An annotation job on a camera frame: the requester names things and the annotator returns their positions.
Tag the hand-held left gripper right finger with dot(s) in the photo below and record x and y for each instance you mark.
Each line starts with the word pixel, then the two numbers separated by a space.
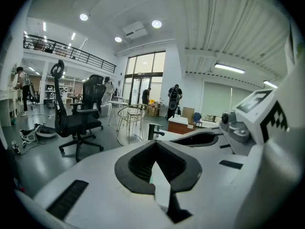
pixel 214 187

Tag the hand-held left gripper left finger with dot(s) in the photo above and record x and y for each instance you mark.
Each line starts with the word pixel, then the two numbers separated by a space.
pixel 102 199

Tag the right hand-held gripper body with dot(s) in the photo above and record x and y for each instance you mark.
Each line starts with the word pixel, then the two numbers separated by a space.
pixel 257 118

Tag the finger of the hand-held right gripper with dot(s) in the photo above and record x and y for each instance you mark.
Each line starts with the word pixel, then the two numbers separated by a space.
pixel 224 143
pixel 207 130

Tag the blue chair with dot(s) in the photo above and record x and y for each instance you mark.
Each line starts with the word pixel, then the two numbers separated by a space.
pixel 197 117

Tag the cardboard panel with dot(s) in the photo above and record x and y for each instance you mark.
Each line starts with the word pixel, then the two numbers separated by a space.
pixel 188 113

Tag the white and wooden cabinet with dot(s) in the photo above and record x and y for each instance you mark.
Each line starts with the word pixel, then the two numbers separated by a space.
pixel 178 125

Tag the grey window blinds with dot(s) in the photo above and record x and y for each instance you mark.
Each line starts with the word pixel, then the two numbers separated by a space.
pixel 216 99

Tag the long tube ceiling light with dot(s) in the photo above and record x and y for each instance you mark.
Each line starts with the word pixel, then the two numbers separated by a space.
pixel 270 84
pixel 229 68

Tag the black chair armrest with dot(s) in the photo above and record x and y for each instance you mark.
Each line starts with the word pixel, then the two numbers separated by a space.
pixel 153 130

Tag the cardboard box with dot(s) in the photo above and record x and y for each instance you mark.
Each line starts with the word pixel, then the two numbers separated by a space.
pixel 153 110

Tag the black office chair with headrest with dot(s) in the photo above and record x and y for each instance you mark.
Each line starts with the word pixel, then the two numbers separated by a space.
pixel 71 125

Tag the glass entrance door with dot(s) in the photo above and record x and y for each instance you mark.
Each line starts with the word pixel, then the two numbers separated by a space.
pixel 145 77

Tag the white stool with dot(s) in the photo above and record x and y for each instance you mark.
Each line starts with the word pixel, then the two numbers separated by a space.
pixel 106 110

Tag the round white table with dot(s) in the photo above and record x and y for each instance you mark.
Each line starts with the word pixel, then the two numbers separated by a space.
pixel 118 102

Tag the white gear pile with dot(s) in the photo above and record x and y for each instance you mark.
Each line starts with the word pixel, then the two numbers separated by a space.
pixel 28 136

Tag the black mesh office chair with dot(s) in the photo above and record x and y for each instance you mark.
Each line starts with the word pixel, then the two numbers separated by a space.
pixel 94 89

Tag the round ceiling light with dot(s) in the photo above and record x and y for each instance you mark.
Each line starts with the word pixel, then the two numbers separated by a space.
pixel 83 17
pixel 118 39
pixel 156 24

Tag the white storage shelves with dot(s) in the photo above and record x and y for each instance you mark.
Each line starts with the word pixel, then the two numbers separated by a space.
pixel 60 87

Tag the white ceiling air conditioner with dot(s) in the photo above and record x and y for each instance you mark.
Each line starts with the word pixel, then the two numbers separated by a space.
pixel 135 30

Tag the small black office chair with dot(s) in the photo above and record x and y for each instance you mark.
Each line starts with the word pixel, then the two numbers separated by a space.
pixel 34 95

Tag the white desk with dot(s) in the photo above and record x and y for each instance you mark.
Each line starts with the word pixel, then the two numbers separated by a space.
pixel 7 99

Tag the black balcony railing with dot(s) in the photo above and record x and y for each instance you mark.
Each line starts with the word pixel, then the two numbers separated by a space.
pixel 78 55

